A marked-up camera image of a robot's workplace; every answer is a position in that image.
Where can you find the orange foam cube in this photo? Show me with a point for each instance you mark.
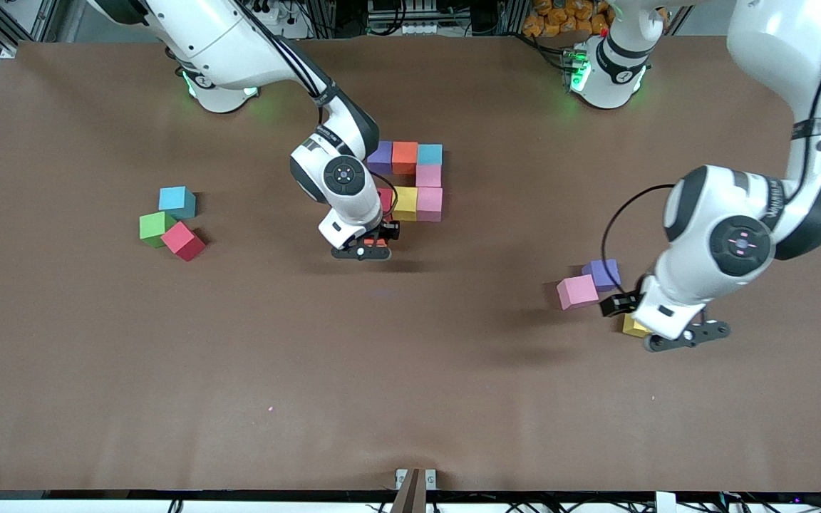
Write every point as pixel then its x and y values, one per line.
pixel 404 157
pixel 380 242

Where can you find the deep pink foam cube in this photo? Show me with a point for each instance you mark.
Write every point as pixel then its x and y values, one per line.
pixel 182 240
pixel 386 199

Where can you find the yellow foam cube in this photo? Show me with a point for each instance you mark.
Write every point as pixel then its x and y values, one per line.
pixel 405 203
pixel 631 328

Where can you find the light pink foam cube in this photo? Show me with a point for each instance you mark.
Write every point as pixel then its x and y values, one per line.
pixel 430 204
pixel 576 292
pixel 428 176

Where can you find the dented violet blue foam cube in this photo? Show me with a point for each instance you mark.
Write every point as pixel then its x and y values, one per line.
pixel 383 158

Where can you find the light blue foam cube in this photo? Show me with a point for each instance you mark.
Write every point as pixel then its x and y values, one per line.
pixel 175 199
pixel 430 154

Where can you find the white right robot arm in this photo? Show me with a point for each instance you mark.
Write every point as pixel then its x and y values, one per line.
pixel 218 35

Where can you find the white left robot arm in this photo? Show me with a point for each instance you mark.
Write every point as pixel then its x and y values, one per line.
pixel 781 43

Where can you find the brown table mat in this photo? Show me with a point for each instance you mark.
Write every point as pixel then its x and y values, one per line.
pixel 382 356

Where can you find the white slotted device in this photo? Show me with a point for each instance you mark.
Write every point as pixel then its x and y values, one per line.
pixel 417 27

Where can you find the green foam cube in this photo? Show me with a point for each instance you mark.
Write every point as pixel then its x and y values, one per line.
pixel 154 226

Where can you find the orange packets pile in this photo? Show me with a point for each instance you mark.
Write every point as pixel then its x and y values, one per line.
pixel 560 18

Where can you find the metal bracket with brown post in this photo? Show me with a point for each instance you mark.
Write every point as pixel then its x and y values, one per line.
pixel 410 495

